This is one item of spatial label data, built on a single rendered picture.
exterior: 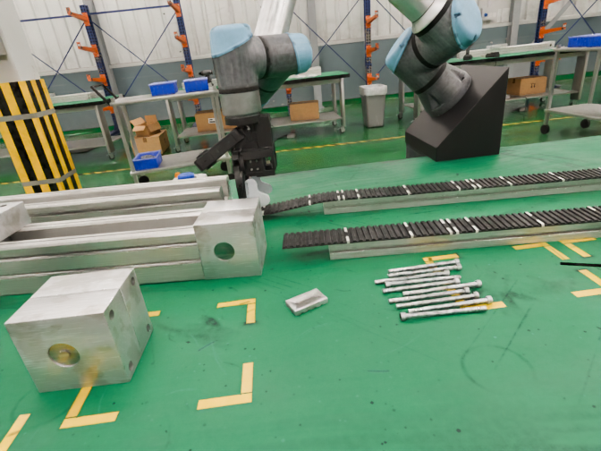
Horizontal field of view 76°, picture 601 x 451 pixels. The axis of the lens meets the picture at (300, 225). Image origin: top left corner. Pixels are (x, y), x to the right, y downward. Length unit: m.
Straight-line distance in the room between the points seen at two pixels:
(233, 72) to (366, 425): 0.58
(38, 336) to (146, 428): 0.15
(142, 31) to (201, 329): 8.19
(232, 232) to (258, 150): 0.22
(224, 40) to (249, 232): 0.34
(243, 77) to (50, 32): 8.49
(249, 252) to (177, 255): 0.11
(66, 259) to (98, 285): 0.21
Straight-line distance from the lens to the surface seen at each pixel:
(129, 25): 8.65
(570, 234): 0.73
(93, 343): 0.47
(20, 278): 0.75
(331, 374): 0.43
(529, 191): 0.90
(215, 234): 0.58
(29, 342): 0.49
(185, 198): 0.78
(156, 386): 0.47
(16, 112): 3.88
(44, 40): 9.26
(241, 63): 0.73
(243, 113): 0.73
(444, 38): 1.11
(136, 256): 0.64
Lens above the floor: 1.09
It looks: 24 degrees down
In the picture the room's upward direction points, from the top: 6 degrees counter-clockwise
